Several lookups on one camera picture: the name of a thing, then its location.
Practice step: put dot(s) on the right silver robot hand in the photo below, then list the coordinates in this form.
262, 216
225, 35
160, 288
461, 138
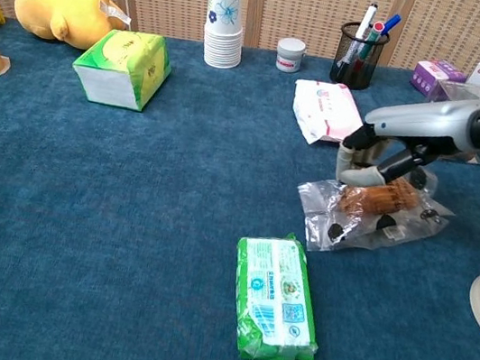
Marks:
427, 120

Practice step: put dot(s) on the small white jar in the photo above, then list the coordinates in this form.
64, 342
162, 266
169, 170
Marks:
290, 53

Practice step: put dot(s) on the green wet wipes pack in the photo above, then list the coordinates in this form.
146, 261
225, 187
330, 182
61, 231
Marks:
274, 295

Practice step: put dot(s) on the pink white wet wipes pack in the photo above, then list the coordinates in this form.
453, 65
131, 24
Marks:
324, 109

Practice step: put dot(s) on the black mesh pen holder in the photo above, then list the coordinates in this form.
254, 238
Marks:
362, 73

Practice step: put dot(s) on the stack of floral paper cups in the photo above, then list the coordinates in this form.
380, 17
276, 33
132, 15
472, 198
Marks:
223, 26

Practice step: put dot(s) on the green marker red cap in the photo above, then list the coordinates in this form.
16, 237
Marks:
376, 31

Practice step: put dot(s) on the white marker black cap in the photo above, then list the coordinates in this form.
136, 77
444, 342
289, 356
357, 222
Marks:
366, 22

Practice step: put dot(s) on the yellow plush toy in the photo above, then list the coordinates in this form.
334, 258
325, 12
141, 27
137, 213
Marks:
61, 8

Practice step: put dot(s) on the green tissue pack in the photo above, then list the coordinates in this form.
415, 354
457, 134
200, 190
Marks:
121, 65

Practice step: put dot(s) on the clear box of brown snacks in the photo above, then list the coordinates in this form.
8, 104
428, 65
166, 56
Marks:
459, 91

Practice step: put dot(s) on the small purple box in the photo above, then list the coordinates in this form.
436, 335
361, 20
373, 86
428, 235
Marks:
432, 75

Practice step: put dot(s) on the blue marker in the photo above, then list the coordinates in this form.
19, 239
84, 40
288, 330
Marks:
391, 25

